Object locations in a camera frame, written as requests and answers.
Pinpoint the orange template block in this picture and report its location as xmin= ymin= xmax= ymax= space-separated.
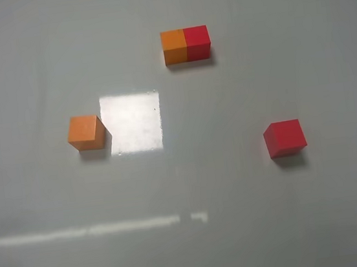
xmin=160 ymin=29 xmax=188 ymax=67

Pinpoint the red template block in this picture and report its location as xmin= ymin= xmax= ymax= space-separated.
xmin=183 ymin=25 xmax=211 ymax=62

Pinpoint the red loose block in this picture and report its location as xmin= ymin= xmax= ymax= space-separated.
xmin=263 ymin=119 xmax=308 ymax=159

